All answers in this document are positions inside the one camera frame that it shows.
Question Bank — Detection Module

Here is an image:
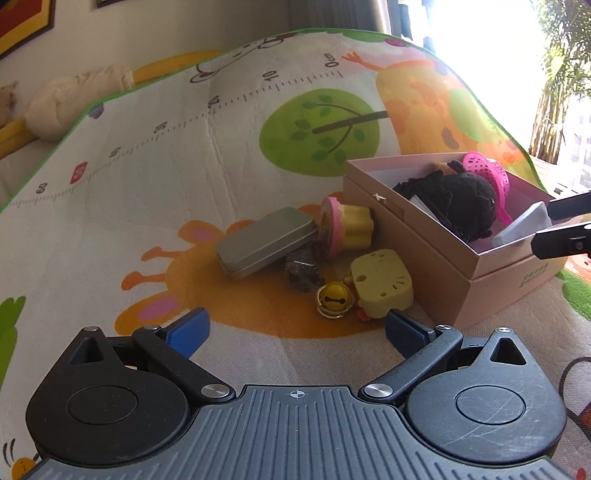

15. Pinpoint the pink plastic basket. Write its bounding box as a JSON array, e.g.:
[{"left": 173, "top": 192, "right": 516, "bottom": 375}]
[{"left": 463, "top": 151, "right": 514, "bottom": 227}]

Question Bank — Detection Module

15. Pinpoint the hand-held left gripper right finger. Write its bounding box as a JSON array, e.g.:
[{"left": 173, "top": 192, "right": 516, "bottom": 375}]
[{"left": 362, "top": 309, "right": 532, "bottom": 404}]

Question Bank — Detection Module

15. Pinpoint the pink cardboard box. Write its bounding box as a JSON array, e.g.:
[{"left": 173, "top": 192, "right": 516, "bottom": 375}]
[{"left": 342, "top": 154, "right": 570, "bottom": 329}]

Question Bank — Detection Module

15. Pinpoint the colourful cartoon play mat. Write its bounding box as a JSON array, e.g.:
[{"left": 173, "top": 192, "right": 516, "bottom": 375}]
[{"left": 0, "top": 28, "right": 591, "bottom": 480}]

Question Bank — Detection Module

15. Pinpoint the grey curtain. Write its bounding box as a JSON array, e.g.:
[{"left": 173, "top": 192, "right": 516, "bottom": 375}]
[{"left": 288, "top": 0, "right": 437, "bottom": 49}]

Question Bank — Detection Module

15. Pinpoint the green palm plant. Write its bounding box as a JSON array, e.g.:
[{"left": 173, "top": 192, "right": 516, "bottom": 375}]
[{"left": 526, "top": 0, "right": 591, "bottom": 164}]

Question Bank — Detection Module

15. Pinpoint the cream plush toy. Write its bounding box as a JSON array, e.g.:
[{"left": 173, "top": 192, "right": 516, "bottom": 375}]
[{"left": 24, "top": 65, "right": 136, "bottom": 140}]

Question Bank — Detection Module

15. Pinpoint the yellow cat-shaped toy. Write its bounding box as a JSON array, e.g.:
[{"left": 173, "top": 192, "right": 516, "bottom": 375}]
[{"left": 348, "top": 248, "right": 414, "bottom": 322}]

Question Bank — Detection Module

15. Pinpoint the long yellow pillow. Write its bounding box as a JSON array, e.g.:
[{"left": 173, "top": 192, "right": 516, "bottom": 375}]
[{"left": 0, "top": 50, "right": 225, "bottom": 158}]

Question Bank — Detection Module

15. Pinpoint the small dark item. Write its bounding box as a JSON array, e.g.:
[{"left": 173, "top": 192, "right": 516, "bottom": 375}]
[{"left": 284, "top": 247, "right": 325, "bottom": 297}]

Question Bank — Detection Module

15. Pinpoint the grey metal tin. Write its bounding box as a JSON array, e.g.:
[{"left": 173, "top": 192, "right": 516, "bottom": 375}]
[{"left": 215, "top": 206, "right": 318, "bottom": 280}]

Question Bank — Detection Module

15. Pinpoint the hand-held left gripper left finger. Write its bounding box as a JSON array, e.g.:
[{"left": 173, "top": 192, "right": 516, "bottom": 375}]
[{"left": 69, "top": 308, "right": 232, "bottom": 402}]

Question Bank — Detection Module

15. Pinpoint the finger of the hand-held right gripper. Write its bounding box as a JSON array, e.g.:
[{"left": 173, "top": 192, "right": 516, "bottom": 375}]
[
  {"left": 531, "top": 220, "right": 591, "bottom": 260},
  {"left": 549, "top": 191, "right": 591, "bottom": 221}
]

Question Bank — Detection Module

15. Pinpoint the yellow round bell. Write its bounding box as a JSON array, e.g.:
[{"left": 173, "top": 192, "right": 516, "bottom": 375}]
[{"left": 315, "top": 282, "right": 357, "bottom": 320}]

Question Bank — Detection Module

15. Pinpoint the pink and yellow cupcake toy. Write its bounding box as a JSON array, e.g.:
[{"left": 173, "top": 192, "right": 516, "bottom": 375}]
[{"left": 318, "top": 196, "right": 376, "bottom": 260}]

